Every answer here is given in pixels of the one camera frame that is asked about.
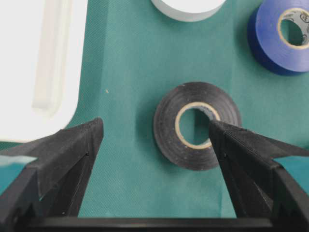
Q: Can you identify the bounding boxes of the blue tape roll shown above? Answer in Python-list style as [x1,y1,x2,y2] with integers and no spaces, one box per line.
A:
[247,0,309,75]

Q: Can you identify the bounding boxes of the black tape roll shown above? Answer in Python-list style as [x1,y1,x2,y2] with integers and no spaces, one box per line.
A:
[153,82,242,171]

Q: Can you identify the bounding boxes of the green table cloth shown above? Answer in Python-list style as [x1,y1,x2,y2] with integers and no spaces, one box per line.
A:
[0,0,309,218]

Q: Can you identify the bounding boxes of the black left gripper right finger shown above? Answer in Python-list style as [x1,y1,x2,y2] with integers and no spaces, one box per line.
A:
[209,120,309,232]

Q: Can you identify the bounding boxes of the white plastic tray case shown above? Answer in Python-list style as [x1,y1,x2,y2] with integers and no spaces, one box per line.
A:
[0,0,87,143]

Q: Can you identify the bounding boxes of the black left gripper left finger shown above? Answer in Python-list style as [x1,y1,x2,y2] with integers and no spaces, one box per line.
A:
[0,117,104,232]

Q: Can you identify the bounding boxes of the white tape roll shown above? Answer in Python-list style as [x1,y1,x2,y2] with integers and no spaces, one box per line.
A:
[151,0,225,22]

